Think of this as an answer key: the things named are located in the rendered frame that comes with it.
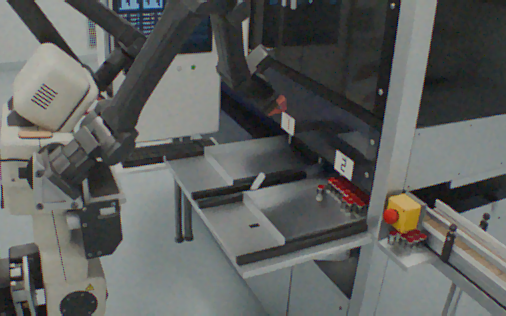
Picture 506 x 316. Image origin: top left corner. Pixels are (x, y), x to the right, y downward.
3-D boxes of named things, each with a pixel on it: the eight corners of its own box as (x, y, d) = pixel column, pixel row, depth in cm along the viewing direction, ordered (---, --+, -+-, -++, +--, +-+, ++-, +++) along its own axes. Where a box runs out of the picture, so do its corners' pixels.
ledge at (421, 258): (413, 234, 138) (414, 229, 138) (443, 258, 128) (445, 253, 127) (376, 246, 133) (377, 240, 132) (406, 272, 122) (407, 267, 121)
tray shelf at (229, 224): (280, 142, 194) (280, 137, 193) (393, 235, 138) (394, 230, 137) (163, 160, 174) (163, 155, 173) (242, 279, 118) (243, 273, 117)
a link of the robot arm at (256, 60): (214, 65, 122) (236, 89, 120) (245, 32, 119) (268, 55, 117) (231, 72, 133) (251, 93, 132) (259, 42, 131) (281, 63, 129)
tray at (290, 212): (335, 182, 162) (337, 172, 160) (384, 221, 141) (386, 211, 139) (242, 201, 148) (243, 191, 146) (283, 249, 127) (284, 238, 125)
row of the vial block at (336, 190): (330, 189, 156) (332, 177, 154) (363, 217, 142) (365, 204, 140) (324, 191, 155) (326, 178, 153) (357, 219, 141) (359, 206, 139)
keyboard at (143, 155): (210, 140, 205) (210, 135, 204) (222, 154, 194) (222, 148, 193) (116, 153, 190) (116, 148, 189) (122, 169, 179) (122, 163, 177)
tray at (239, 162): (286, 142, 189) (287, 134, 187) (323, 171, 168) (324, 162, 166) (204, 155, 175) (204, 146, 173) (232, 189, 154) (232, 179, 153)
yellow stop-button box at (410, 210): (404, 214, 130) (409, 191, 127) (421, 227, 124) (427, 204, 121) (383, 220, 127) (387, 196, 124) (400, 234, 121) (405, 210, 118)
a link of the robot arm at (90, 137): (67, 140, 95) (81, 160, 93) (104, 107, 95) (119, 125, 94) (85, 149, 104) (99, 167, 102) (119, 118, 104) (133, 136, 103)
